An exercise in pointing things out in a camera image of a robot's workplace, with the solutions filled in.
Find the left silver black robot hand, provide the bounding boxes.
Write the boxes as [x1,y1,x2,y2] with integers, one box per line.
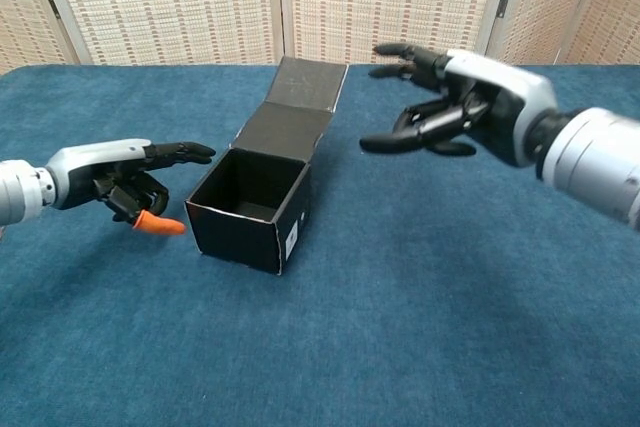
[43,138,217,238]

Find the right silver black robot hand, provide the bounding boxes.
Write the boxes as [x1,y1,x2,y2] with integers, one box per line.
[358,42,559,169]

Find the black cardboard box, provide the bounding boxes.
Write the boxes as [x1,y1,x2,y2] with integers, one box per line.
[184,55,350,276]

